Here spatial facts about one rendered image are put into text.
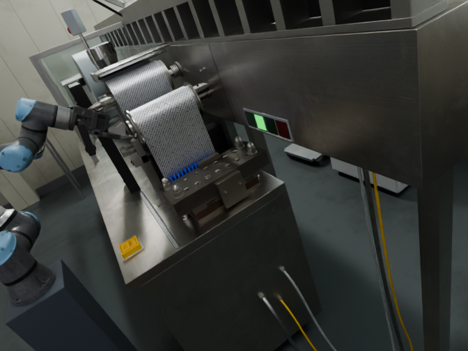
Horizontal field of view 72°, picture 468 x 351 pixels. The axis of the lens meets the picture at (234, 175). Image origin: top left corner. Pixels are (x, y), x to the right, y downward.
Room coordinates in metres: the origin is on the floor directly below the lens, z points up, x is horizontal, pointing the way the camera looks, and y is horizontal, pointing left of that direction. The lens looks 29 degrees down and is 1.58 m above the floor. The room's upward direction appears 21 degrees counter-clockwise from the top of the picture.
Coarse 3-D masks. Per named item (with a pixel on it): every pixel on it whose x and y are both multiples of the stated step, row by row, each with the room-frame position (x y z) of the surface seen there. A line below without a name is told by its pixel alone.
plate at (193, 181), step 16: (224, 160) 1.12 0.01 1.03; (240, 160) 1.07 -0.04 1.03; (256, 160) 1.06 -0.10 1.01; (192, 176) 1.09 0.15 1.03; (208, 176) 1.05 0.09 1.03; (224, 176) 1.01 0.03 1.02; (192, 192) 0.98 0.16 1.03; (208, 192) 0.99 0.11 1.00; (176, 208) 0.95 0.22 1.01; (192, 208) 0.96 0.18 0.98
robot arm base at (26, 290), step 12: (36, 264) 0.97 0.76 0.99; (24, 276) 0.92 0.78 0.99; (36, 276) 0.94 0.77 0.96; (48, 276) 0.96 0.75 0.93; (12, 288) 0.91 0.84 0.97; (24, 288) 0.90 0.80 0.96; (36, 288) 0.91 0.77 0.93; (48, 288) 0.93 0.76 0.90; (12, 300) 0.91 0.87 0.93; (24, 300) 0.89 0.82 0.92
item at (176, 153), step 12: (180, 132) 1.19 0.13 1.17; (192, 132) 1.20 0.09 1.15; (204, 132) 1.22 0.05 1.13; (168, 144) 1.17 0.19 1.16; (180, 144) 1.18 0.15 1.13; (192, 144) 1.20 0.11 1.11; (204, 144) 1.21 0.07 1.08; (156, 156) 1.15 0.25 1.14; (168, 156) 1.16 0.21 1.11; (180, 156) 1.18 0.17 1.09; (192, 156) 1.19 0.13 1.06; (204, 156) 1.21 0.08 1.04; (168, 168) 1.15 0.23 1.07; (180, 168) 1.17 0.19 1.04
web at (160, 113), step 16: (112, 80) 1.43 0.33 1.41; (128, 80) 1.41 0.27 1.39; (144, 80) 1.42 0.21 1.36; (160, 80) 1.44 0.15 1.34; (128, 96) 1.38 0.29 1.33; (144, 96) 1.41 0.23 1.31; (160, 96) 1.43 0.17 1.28; (176, 96) 1.23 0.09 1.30; (192, 96) 1.23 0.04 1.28; (144, 112) 1.18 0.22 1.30; (160, 112) 1.18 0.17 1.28; (176, 112) 1.19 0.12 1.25; (192, 112) 1.21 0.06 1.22; (144, 128) 1.15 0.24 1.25; (160, 128) 1.17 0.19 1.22; (176, 128) 1.19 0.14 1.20
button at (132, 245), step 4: (128, 240) 1.00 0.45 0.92; (132, 240) 0.99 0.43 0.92; (136, 240) 0.98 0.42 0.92; (120, 244) 0.99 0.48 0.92; (124, 244) 0.98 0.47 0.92; (128, 244) 0.97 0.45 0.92; (132, 244) 0.96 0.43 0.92; (136, 244) 0.95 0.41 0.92; (140, 244) 0.97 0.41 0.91; (120, 248) 0.97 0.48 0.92; (124, 248) 0.96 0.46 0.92; (128, 248) 0.95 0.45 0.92; (132, 248) 0.94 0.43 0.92; (136, 248) 0.95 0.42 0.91; (140, 248) 0.95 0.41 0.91; (120, 252) 0.95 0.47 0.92; (124, 252) 0.94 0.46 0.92; (128, 252) 0.94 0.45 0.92; (132, 252) 0.94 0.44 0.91; (124, 256) 0.93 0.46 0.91; (128, 256) 0.93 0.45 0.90
